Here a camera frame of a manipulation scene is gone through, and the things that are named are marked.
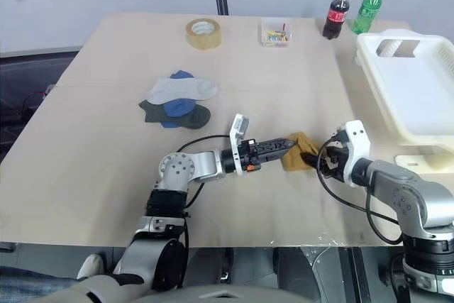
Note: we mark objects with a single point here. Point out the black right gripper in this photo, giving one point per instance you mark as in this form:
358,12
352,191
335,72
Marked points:
333,161

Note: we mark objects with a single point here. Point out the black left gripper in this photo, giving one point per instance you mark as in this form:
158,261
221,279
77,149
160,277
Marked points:
250,155

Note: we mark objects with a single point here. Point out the tan cloth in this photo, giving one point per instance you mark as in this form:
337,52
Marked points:
296,162

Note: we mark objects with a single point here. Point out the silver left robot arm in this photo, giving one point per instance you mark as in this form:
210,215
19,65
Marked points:
177,168

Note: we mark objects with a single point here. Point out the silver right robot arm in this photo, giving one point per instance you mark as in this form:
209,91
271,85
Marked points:
408,182

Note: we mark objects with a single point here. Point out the clear box of colourful bits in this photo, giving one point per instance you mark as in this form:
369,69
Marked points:
276,37

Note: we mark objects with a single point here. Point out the white plastic basket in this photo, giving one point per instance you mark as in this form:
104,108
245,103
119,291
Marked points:
415,86

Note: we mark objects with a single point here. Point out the dark green sock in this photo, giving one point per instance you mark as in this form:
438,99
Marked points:
196,118

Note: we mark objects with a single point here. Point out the blue sock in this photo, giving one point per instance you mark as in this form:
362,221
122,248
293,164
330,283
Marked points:
179,107

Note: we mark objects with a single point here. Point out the light grey sock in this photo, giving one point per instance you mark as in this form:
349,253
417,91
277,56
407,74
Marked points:
177,90

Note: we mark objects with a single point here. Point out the brown packing tape roll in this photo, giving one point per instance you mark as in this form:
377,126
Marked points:
204,40

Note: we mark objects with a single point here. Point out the grey rounded robot torso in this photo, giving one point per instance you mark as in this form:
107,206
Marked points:
266,296

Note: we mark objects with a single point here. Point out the cola bottle with red cap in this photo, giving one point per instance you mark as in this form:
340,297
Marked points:
335,15

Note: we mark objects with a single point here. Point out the green soda bottle yellow cap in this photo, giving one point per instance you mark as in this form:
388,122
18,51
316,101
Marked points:
367,12

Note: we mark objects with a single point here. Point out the white shoe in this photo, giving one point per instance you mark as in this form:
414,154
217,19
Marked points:
90,265

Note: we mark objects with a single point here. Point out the beige rounded shell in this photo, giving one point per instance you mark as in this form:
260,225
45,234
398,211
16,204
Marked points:
71,290

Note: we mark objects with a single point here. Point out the blue jeans leg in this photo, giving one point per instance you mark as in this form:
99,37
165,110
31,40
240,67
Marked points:
28,280

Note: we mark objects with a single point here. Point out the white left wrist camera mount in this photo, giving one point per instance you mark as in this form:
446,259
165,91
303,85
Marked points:
234,147

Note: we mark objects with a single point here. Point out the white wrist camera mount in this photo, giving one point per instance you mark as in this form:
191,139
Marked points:
234,147
356,140

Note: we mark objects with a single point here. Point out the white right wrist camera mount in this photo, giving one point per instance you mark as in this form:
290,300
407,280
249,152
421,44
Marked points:
356,140

